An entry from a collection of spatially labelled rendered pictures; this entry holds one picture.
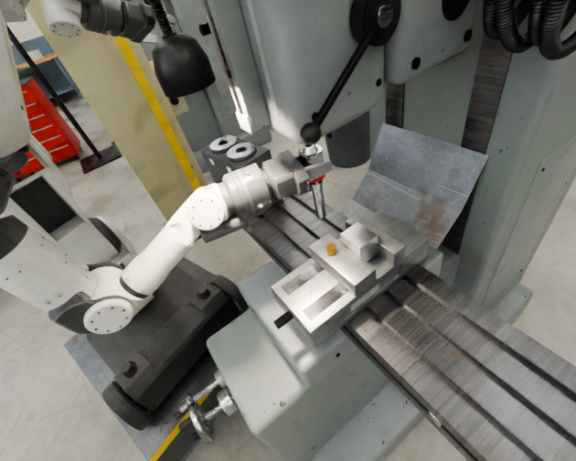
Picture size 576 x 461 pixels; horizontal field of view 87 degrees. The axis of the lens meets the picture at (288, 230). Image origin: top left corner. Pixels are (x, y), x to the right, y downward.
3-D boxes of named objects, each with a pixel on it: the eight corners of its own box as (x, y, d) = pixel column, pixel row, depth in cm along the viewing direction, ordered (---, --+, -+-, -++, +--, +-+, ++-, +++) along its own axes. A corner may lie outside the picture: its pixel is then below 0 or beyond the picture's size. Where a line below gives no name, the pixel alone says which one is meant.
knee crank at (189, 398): (179, 426, 100) (171, 421, 96) (174, 410, 104) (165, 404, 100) (236, 381, 107) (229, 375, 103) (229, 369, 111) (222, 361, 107)
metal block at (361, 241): (360, 266, 66) (359, 248, 62) (342, 251, 70) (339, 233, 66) (378, 253, 67) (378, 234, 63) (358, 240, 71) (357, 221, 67)
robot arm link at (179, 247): (205, 179, 63) (162, 226, 64) (204, 185, 55) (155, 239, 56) (229, 199, 66) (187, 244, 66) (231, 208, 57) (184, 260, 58)
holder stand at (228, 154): (257, 218, 97) (237, 166, 84) (220, 196, 111) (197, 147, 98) (283, 198, 102) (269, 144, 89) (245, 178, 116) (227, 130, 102)
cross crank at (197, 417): (204, 457, 84) (185, 448, 76) (189, 420, 92) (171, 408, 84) (250, 417, 89) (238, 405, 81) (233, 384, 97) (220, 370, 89)
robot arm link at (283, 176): (307, 164, 54) (245, 188, 53) (314, 205, 61) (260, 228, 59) (283, 137, 63) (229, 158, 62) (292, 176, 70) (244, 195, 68)
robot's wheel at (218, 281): (218, 301, 145) (202, 275, 131) (226, 293, 147) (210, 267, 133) (248, 320, 133) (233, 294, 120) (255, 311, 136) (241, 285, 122)
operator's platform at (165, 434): (112, 376, 173) (62, 345, 146) (199, 288, 206) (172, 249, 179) (196, 479, 130) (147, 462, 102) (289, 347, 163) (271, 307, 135)
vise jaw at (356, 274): (356, 297, 62) (354, 285, 59) (310, 257, 72) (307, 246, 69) (377, 280, 63) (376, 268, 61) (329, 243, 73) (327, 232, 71)
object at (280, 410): (297, 477, 112) (250, 439, 71) (255, 402, 134) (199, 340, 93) (439, 340, 136) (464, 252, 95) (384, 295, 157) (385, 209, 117)
